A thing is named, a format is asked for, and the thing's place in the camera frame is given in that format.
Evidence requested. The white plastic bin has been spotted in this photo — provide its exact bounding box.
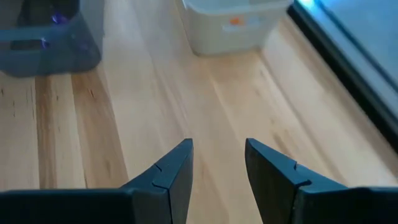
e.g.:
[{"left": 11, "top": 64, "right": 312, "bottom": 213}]
[{"left": 182, "top": 0, "right": 294, "bottom": 57}]

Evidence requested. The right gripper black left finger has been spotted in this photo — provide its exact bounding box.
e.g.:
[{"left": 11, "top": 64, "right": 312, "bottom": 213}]
[{"left": 0, "top": 139, "right": 193, "bottom": 224}]

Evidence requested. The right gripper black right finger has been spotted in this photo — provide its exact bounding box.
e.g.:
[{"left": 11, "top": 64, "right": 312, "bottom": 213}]
[{"left": 246, "top": 138, "right": 398, "bottom": 224}]

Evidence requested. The black aluminium table frame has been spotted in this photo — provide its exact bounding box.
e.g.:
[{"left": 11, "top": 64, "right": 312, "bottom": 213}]
[{"left": 286, "top": 0, "right": 398, "bottom": 154}]

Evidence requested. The grey-blue plastic bin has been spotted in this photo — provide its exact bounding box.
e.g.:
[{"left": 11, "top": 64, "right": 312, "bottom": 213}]
[{"left": 0, "top": 0, "right": 104, "bottom": 78}]

